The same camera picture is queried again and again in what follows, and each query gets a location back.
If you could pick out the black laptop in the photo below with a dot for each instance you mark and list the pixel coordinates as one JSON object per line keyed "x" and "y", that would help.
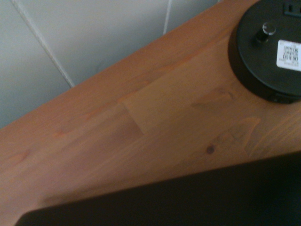
{"x": 188, "y": 197}

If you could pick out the black desk lamp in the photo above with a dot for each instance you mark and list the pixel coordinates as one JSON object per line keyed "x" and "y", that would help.
{"x": 258, "y": 61}

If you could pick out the wooden desk black frame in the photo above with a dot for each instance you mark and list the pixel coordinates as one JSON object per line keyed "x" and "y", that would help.
{"x": 141, "y": 117}

